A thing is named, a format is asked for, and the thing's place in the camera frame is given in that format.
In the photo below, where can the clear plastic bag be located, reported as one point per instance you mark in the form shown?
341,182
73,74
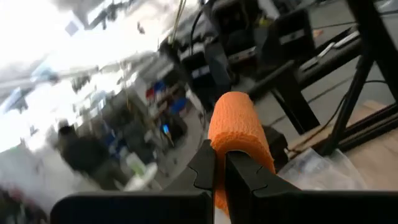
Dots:
317,174

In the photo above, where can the black aluminium table frame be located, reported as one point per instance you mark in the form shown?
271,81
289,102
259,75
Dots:
370,28

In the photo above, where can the orange elastic bandage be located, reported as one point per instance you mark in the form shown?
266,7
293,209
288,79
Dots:
236,124

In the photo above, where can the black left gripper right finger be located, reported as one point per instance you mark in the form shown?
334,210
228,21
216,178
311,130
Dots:
311,208

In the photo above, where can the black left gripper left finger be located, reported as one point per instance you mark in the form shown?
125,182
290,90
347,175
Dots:
133,208

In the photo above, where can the black desk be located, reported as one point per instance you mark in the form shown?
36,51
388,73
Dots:
295,105

